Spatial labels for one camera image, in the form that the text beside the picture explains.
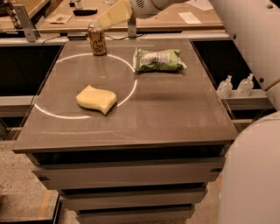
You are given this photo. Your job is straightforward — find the metal bracket left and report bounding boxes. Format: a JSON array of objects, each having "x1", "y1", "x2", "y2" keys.
[{"x1": 13, "y1": 4, "x2": 40, "y2": 42}]

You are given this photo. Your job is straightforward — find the clear sanitizer bottle left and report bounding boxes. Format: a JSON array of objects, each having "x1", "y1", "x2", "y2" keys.
[{"x1": 217, "y1": 75, "x2": 233, "y2": 98}]

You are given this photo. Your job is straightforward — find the orange soda can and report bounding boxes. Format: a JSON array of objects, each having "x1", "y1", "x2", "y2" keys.
[{"x1": 87, "y1": 24, "x2": 107, "y2": 56}]

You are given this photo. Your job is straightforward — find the metal bracket middle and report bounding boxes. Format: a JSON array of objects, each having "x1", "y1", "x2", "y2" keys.
[{"x1": 127, "y1": 14, "x2": 137, "y2": 39}]

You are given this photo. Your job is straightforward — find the clear sanitizer bottle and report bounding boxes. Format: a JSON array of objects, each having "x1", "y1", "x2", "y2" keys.
[
  {"x1": 217, "y1": 75, "x2": 233, "y2": 98},
  {"x1": 237, "y1": 73, "x2": 254, "y2": 96}
]

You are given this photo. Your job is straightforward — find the clear sanitizer bottle right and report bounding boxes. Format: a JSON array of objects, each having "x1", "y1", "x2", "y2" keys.
[{"x1": 237, "y1": 73, "x2": 254, "y2": 96}]

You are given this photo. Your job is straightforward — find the green chip bag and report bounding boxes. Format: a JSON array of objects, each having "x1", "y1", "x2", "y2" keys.
[{"x1": 132, "y1": 48, "x2": 186, "y2": 72}]

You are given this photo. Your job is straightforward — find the yellow wavy sponge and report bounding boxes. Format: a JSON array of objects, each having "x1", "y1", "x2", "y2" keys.
[{"x1": 76, "y1": 85, "x2": 116, "y2": 115}]

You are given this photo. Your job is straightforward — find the grey drawer cabinet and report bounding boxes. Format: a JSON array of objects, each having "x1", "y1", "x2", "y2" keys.
[{"x1": 14, "y1": 39, "x2": 237, "y2": 224}]

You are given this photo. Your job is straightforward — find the metal bracket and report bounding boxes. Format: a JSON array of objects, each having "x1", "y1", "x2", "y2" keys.
[
  {"x1": 127, "y1": 14, "x2": 137, "y2": 39},
  {"x1": 13, "y1": 4, "x2": 40, "y2": 42}
]

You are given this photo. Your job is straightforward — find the small card on desk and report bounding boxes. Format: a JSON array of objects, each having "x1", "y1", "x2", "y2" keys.
[{"x1": 48, "y1": 14, "x2": 72, "y2": 25}]

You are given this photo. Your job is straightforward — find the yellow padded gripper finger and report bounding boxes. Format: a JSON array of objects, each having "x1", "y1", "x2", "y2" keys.
[
  {"x1": 98, "y1": 13, "x2": 112, "y2": 30},
  {"x1": 108, "y1": 0, "x2": 133, "y2": 25}
]

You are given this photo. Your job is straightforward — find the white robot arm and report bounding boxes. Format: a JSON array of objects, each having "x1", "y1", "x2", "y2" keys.
[{"x1": 210, "y1": 0, "x2": 280, "y2": 224}]

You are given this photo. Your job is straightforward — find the white paper sheet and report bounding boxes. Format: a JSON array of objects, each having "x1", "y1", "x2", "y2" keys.
[{"x1": 179, "y1": 12, "x2": 201, "y2": 25}]

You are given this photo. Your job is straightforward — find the black remote on desk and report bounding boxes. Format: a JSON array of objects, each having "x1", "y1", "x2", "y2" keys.
[{"x1": 73, "y1": 9, "x2": 98, "y2": 16}]

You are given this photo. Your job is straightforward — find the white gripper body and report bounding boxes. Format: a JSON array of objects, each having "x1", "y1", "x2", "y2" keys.
[{"x1": 130, "y1": 0, "x2": 161, "y2": 19}]

